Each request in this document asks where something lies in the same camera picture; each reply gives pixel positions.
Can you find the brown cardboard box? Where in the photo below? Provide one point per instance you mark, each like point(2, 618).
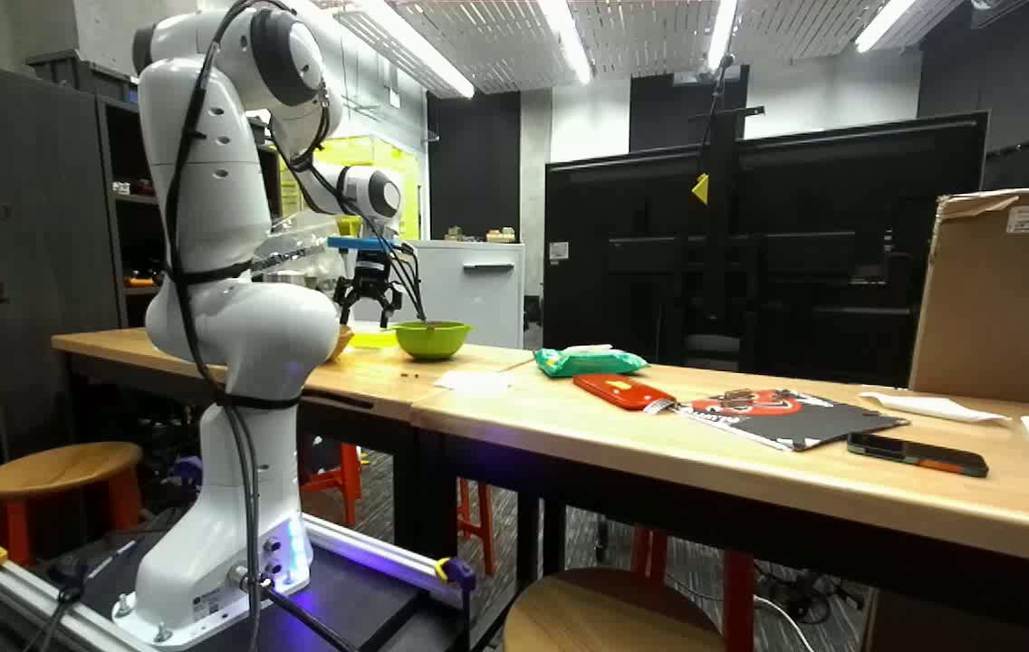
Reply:
point(1009, 303)

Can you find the yellow storage bins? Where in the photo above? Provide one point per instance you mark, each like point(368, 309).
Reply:
point(387, 157)

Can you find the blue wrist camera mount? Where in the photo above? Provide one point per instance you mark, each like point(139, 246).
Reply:
point(362, 244)

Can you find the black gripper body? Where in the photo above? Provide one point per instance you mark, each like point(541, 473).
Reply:
point(369, 277)

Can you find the aluminium robot base platform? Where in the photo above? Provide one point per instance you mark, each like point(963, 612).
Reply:
point(355, 593)

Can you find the large black monitor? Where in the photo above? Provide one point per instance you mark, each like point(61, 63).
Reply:
point(854, 255)

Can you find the woven wicker basket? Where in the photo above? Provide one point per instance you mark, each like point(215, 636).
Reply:
point(341, 344)

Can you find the white tissue piece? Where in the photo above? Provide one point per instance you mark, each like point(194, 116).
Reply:
point(475, 383)

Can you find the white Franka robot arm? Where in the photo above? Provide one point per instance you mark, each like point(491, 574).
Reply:
point(227, 326)

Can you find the round wooden stool orange legs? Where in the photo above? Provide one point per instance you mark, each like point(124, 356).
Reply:
point(59, 467)
point(610, 612)

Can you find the green plastic bowl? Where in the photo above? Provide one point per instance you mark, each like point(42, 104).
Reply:
point(432, 342)

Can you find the red snack packet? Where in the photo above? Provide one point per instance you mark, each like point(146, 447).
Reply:
point(625, 392)

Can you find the dark storage shelf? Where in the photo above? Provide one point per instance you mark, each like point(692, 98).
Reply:
point(30, 239)

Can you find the black phone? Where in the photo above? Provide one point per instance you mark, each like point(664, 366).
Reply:
point(913, 455)

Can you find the yellow triangular tag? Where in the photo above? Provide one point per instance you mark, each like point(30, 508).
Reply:
point(699, 188)

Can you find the green snack bag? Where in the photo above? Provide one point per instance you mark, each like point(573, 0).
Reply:
point(588, 361)

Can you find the clear printed plastic bag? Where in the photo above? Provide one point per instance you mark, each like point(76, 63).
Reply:
point(299, 255)

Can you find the ceiling light strip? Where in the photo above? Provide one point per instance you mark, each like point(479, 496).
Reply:
point(567, 36)
point(886, 23)
point(723, 30)

